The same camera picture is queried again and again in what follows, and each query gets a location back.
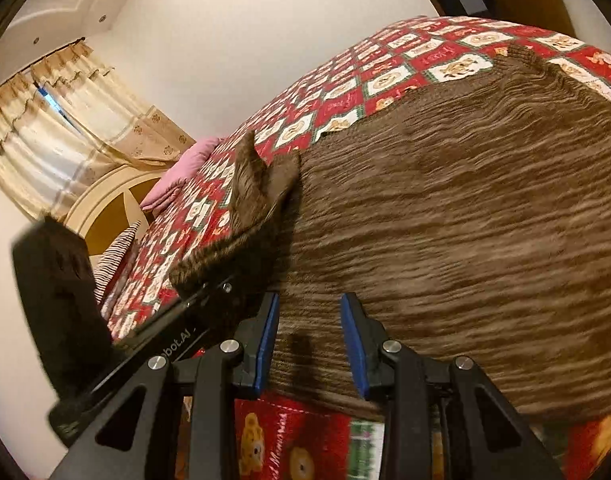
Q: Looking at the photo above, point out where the brown knitted sweater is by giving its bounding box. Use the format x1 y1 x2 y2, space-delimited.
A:
169 46 611 420

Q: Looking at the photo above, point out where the striped pillow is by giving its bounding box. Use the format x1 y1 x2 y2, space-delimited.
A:
93 221 141 304

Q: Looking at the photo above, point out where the cream wooden headboard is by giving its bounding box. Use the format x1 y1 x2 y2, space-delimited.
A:
64 165 166 266

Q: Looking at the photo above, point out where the red patchwork bear bedspread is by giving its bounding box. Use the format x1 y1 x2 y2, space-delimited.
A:
109 18 611 479

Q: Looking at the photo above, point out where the pink folded blanket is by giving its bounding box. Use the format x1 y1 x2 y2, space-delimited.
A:
140 136 222 214

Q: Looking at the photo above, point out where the beige patterned curtain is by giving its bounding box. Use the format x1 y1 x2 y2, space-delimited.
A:
0 41 194 219

